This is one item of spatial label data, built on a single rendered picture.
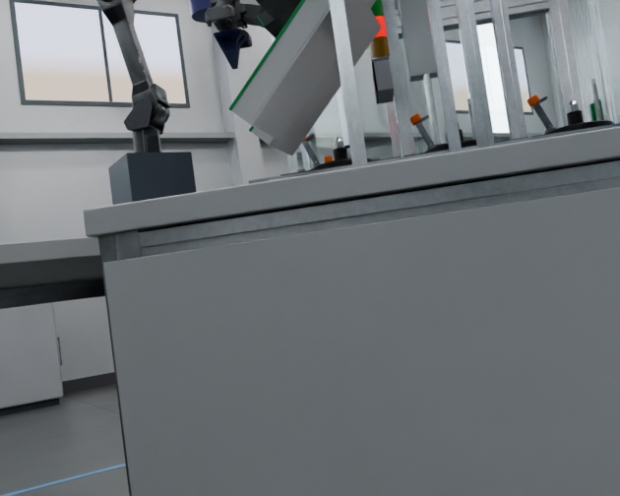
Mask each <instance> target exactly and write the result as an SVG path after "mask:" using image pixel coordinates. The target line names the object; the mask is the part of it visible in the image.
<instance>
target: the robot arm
mask: <svg viewBox="0 0 620 496"><path fill-rule="evenodd" d="M96 1H97V3H98V5H99V7H100V9H101V10H102V12H103V14H104V15H105V17H106V18H107V19H108V20H109V21H110V23H111V24H112V26H113V30H114V32H115V35H116V38H117V41H118V44H119V47H120V50H121V53H122V56H123V59H124V62H125V65H126V68H127V71H128V74H129V77H130V80H131V83H132V96H131V98H132V104H133V109H132V110H131V112H130V113H129V115H128V116H127V117H126V119H125V120H124V124H125V126H126V128H127V130H129V131H132V132H133V133H132V135H133V143H134V151H135V153H161V145H160V137H159V135H161V134H163V130H164V125H165V123H166V121H167V120H168V118H169V116H170V111H169V108H168V107H171V105H170V104H169V103H168V101H167V95H166V91H165V90H164V89H163V88H161V87H160V86H158V85H157V84H154V83H153V79H152V77H151V74H150V71H149V68H148V65H147V62H146V59H145V56H144V53H143V50H142V47H141V44H140V42H139V39H138V36H137V33H136V30H135V27H134V18H135V12H134V3H135V2H136V1H137V0H96ZM210 1H211V5H212V8H208V10H207V11H206V12H205V20H206V24H207V25H208V26H209V27H211V26H212V22H213V23H214V25H215V26H216V28H217V30H218V31H219V32H215V33H214V37H215V38H216V40H217V43H218V44H219V46H220V48H221V50H222V52H223V53H224V55H225V57H226V59H227V61H228V63H229V64H230V66H231V68H232V69H237V68H238V60H239V52H240V49H241V48H247V47H251V46H252V38H251V36H250V34H249V32H247V31H246V30H242V29H239V28H243V29H246V28H248V26H247V25H252V26H259V27H261V28H263V26H262V24H261V23H260V21H259V20H258V18H257V17H258V16H259V15H260V14H261V13H263V12H264V11H265V9H264V8H263V7H262V6H261V5H253V4H242V3H241V2H240V0H210Z"/></svg>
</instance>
